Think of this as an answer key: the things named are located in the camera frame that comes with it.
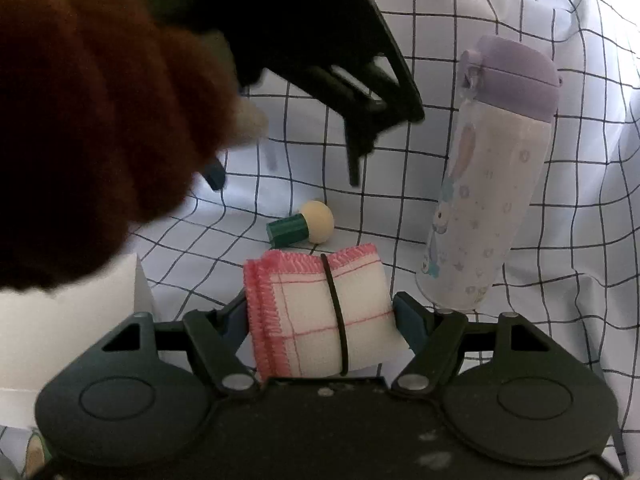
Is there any white bottle with purple lid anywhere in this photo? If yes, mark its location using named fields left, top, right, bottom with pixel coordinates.
left=416, top=35, right=562, bottom=311

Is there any white checked cloth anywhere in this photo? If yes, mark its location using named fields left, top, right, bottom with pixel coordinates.
left=0, top=0, right=640, bottom=480

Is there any green wooden peg toy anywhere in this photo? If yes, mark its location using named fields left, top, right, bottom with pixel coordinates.
left=266, top=200, right=335, bottom=247

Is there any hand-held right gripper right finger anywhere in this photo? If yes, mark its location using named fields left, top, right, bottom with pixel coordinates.
left=391, top=291, right=556, bottom=393

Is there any white cardboard box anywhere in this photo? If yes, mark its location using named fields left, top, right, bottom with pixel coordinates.
left=0, top=254, right=153, bottom=396

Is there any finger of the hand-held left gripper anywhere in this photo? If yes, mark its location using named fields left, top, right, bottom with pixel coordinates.
left=307, top=45, right=427, bottom=187
left=203, top=156, right=227, bottom=192

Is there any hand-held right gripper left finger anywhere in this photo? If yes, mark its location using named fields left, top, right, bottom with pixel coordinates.
left=102, top=295, right=261, bottom=393

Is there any pink-edged white towel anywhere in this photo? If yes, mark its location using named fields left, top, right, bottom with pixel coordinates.
left=243, top=243, right=407, bottom=383

